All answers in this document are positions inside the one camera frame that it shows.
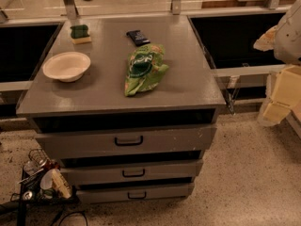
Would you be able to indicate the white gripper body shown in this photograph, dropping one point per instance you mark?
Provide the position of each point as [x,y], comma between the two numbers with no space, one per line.
[289,39]

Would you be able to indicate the green yellow sponge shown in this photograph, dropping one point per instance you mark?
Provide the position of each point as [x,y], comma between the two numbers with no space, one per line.
[79,34]

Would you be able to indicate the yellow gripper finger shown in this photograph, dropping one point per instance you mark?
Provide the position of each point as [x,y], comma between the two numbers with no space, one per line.
[266,41]
[271,115]

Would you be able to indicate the dark blue snack packet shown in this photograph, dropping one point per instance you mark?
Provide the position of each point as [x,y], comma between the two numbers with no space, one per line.
[137,38]

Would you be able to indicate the white bowl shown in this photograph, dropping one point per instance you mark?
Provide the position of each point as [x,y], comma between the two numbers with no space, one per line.
[66,67]

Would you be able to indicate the grey drawer cabinet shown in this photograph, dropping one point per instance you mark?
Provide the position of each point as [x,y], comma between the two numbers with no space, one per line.
[187,96]

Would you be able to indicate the grey bottom drawer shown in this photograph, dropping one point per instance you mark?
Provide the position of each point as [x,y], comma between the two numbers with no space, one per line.
[135,193]

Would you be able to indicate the white cup in rack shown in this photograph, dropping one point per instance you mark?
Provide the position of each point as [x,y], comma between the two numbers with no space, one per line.
[46,181]

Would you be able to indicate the green chip bag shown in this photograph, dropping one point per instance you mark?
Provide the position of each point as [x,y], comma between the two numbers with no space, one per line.
[145,69]

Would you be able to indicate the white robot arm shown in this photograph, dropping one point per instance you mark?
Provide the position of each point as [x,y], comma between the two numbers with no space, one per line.
[287,44]

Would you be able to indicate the grey drawer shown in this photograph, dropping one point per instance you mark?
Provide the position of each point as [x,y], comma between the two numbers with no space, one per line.
[135,193]
[121,142]
[132,172]

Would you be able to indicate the grey top drawer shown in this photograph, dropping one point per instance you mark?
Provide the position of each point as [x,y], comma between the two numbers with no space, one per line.
[121,142]

